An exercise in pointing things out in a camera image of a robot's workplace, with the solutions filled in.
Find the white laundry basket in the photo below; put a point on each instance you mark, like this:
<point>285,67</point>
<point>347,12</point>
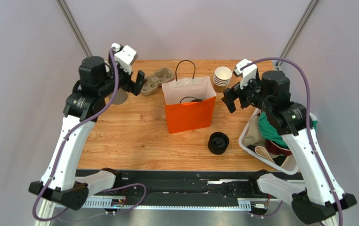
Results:
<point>261,153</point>

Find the right aluminium frame post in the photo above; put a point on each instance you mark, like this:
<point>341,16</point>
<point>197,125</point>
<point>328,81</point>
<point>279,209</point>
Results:
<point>309,11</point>

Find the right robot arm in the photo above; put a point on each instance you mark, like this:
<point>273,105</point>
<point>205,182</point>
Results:
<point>320,199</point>

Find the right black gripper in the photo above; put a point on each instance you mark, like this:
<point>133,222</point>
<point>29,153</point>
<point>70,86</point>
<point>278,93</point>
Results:
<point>238,95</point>

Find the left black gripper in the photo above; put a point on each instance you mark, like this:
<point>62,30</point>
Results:
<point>136,87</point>

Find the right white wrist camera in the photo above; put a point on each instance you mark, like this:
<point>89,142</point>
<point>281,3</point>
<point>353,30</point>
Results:
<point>246,71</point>

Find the stack of paper cups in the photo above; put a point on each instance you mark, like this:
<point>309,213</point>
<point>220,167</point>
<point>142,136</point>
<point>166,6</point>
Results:
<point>221,79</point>

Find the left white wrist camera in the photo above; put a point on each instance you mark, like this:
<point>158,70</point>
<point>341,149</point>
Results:
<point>124,56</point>

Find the aluminium front frame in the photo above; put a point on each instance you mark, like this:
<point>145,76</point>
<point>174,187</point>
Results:
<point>312,202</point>

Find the left aluminium frame post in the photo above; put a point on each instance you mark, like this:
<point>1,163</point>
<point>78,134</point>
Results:
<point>74,27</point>

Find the orange paper bag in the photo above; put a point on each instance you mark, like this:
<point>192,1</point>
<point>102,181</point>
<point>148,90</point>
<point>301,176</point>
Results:
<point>189,103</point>

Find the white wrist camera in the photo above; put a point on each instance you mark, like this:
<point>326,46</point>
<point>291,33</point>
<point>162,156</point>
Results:
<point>246,71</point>
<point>124,56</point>

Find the beige cloth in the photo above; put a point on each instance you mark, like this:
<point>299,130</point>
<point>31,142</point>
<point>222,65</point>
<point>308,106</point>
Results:
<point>253,135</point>

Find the dark red cloth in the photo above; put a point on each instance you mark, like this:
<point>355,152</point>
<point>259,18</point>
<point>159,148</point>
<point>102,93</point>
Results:
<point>275,149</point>

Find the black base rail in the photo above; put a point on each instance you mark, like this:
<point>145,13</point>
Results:
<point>188,188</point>

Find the stack of black lids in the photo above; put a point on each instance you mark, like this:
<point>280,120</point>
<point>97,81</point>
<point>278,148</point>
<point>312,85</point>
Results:
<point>218,143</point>

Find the grey straw holder cup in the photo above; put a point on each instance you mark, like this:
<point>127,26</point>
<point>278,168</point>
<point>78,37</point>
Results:
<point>120,97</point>

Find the aluminium frame post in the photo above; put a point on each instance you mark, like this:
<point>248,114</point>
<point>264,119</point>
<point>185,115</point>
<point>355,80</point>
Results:
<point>74,27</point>
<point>309,11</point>

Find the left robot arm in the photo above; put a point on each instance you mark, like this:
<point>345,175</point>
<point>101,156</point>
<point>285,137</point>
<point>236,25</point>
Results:
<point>82,108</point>

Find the green cloth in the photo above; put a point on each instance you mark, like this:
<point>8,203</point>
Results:
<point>269,132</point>

